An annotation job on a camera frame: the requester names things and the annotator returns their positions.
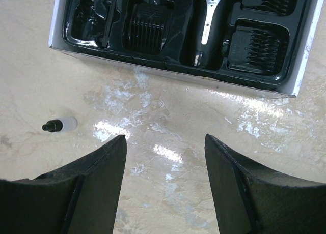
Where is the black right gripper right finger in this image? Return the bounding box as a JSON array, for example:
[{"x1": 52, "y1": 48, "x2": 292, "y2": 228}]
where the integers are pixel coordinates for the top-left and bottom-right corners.
[{"x1": 205, "y1": 135, "x2": 325, "y2": 233}]

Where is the small oil bottle black cap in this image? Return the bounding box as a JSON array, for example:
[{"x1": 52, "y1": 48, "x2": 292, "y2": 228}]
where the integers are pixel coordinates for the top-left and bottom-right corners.
[{"x1": 42, "y1": 116, "x2": 78, "y2": 133}]

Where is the white clipper kit box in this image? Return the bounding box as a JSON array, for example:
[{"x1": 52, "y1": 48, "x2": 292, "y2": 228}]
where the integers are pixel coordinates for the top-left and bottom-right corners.
[{"x1": 48, "y1": 0, "x2": 324, "y2": 98}]

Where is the black silver hair clipper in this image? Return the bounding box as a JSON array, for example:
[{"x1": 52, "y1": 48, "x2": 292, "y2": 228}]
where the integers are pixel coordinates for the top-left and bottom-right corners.
[{"x1": 192, "y1": 0, "x2": 231, "y2": 68}]

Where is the black clipper guard comb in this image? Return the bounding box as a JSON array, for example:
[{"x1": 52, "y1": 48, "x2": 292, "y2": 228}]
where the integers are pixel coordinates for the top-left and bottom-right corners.
[{"x1": 125, "y1": 2, "x2": 173, "y2": 55}]

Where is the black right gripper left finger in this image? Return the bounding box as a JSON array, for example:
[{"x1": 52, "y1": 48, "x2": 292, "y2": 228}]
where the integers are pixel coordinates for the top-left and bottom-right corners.
[{"x1": 1, "y1": 135, "x2": 127, "y2": 233}]

